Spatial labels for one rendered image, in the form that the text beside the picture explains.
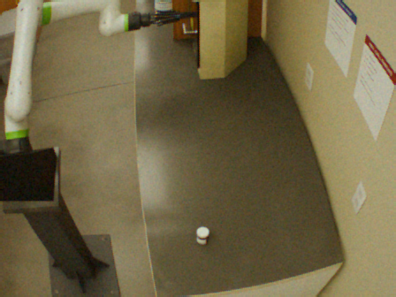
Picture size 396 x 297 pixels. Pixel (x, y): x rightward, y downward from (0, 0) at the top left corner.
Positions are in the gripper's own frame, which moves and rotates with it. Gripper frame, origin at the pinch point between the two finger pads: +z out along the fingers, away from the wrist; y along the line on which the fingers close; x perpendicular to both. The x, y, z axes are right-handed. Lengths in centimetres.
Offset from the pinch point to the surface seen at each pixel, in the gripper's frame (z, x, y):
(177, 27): -2.0, 28.2, 32.4
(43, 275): -106, 131, -59
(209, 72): 8.7, 32.6, -4.6
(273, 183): 23, 37, -65
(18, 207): -83, 37, -66
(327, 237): 40, 37, -95
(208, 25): 8.2, 4.0, -4.6
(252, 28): 39, 31, 32
